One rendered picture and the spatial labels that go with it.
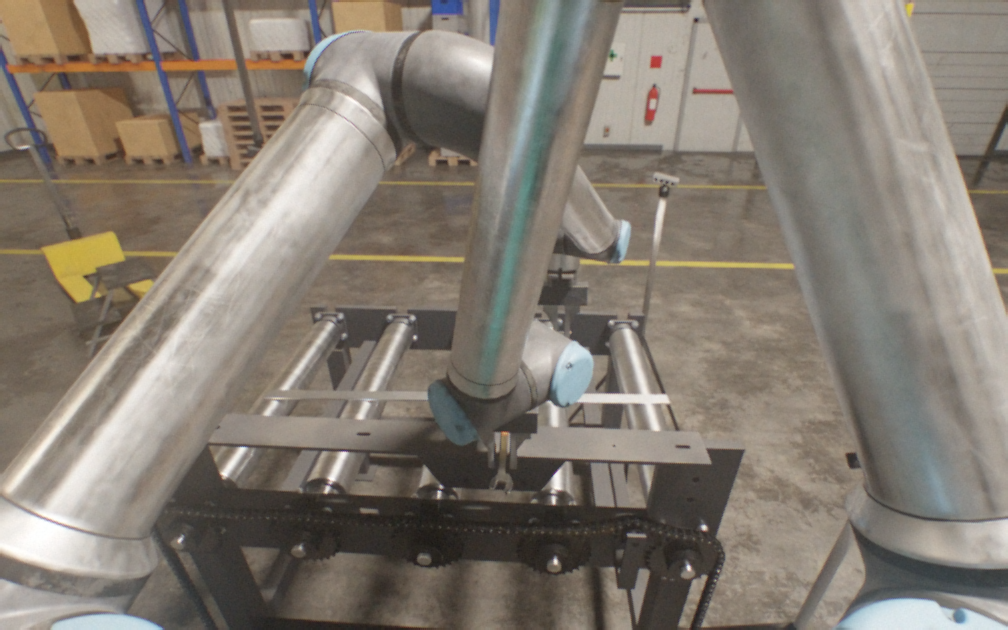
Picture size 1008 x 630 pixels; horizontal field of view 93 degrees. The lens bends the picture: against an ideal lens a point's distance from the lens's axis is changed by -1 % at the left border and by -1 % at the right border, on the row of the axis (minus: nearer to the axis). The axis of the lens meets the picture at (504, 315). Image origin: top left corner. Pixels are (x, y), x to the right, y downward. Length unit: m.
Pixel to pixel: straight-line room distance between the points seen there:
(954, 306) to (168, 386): 0.56
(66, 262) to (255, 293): 5.31
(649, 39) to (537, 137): 9.59
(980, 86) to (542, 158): 12.10
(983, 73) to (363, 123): 12.09
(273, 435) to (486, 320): 0.75
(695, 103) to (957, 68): 4.37
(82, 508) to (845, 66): 0.59
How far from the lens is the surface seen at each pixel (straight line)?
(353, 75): 0.58
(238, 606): 1.77
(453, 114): 0.53
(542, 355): 0.68
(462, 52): 0.55
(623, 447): 1.06
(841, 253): 0.40
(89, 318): 4.38
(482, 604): 2.18
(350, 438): 1.10
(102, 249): 5.79
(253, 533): 1.50
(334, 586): 2.32
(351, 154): 0.53
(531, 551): 1.26
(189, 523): 1.47
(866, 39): 0.41
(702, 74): 10.17
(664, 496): 1.21
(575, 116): 0.40
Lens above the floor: 1.89
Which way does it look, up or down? 30 degrees down
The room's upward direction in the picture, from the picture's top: straight up
